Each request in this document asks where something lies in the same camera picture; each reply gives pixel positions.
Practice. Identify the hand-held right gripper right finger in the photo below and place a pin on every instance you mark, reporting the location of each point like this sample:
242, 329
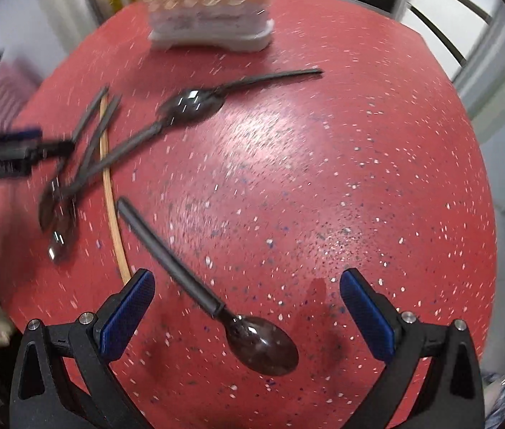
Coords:
366, 313

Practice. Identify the dark plastic spoon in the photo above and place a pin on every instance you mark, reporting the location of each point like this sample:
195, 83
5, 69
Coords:
190, 105
123, 149
100, 133
263, 344
87, 116

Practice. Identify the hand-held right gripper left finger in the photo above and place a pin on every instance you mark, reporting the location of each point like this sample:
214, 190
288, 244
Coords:
127, 308

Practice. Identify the pink plastic stool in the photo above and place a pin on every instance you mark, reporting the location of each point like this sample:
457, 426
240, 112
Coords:
9, 94

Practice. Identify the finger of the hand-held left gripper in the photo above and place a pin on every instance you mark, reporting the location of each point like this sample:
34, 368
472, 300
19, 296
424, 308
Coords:
20, 134
53, 148

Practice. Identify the beige plastic utensil holder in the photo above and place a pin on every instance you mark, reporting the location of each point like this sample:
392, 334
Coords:
208, 4

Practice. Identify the wooden chopstick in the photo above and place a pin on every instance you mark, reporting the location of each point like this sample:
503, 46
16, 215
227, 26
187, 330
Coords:
102, 156

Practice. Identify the blue patterned cloth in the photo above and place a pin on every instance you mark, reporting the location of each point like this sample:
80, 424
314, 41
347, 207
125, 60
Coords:
503, 400

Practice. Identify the white refrigerator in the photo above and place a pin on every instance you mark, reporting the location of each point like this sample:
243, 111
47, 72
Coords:
449, 4

